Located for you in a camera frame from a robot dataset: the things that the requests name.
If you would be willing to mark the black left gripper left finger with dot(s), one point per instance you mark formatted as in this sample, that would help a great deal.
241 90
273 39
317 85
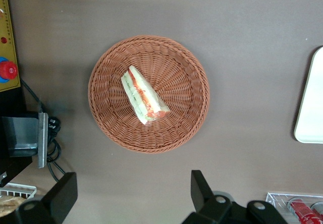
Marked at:
53 203

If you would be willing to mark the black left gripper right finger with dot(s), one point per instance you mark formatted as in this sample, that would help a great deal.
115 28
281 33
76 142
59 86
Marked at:
204 203

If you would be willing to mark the grey metal bracket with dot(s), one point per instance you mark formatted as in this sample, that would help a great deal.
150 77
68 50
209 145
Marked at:
25 133

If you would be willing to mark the beige plastic serving tray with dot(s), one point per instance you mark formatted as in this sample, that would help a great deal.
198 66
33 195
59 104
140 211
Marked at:
313 103

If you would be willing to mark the yellow control panel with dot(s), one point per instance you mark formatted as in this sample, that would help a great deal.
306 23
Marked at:
6 19

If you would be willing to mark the small red panel switch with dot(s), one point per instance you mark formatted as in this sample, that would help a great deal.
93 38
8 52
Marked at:
3 40

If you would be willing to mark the red emergency stop button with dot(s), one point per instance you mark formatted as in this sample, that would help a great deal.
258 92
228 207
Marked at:
8 70

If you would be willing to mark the round brown wicker basket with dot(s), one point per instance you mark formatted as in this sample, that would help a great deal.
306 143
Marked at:
176 72

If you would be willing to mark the clear bag of rice crackers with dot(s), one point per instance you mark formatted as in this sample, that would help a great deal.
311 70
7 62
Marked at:
10 205

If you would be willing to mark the clear acrylic bottle rack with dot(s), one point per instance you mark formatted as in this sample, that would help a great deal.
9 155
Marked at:
280 198

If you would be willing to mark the triangle sandwich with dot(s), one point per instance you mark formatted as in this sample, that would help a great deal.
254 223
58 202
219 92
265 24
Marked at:
142 95

